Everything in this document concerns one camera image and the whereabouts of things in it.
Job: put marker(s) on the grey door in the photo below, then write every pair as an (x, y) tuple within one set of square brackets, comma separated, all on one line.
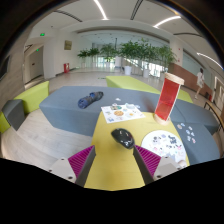
[(36, 63)]

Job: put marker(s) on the round white printed mouse pad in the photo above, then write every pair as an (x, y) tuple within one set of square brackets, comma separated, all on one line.
[(163, 145)]

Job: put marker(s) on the black computer mouse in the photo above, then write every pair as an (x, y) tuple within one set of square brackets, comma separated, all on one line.
[(122, 137)]

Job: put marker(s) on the lime green bench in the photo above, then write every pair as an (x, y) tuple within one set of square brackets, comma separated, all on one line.
[(33, 96), (186, 96), (128, 82)]

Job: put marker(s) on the person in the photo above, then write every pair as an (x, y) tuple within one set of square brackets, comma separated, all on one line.
[(200, 80)]

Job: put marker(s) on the small white sticker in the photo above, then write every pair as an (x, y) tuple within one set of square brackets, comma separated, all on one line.
[(118, 99)]

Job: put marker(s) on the dark grey seat block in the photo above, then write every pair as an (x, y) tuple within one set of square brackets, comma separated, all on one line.
[(14, 115)]

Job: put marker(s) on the brown wall plaque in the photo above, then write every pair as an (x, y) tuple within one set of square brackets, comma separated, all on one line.
[(68, 45)]

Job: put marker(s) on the green exit sign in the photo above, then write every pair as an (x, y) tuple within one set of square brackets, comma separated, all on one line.
[(42, 34)]

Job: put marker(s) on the folded dark blue umbrella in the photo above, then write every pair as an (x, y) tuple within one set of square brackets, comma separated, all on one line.
[(89, 99)]

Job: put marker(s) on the wooden bench with black legs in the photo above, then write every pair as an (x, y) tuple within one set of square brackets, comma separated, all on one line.
[(213, 111)]

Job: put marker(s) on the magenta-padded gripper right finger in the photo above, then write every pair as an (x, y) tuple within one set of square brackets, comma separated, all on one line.
[(148, 160)]

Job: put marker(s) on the ceiling strip lights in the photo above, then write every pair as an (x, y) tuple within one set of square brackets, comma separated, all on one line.
[(100, 8)]

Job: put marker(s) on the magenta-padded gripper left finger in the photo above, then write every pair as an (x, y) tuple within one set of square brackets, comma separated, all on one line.
[(81, 160)]

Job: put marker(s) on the white sticker sheet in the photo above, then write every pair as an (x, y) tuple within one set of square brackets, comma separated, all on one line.
[(123, 114)]

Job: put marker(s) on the group of potted plants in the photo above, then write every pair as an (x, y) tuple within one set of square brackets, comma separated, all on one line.
[(133, 51)]

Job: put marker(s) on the red fire extinguisher cabinet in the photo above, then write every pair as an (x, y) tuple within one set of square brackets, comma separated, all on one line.
[(66, 68)]

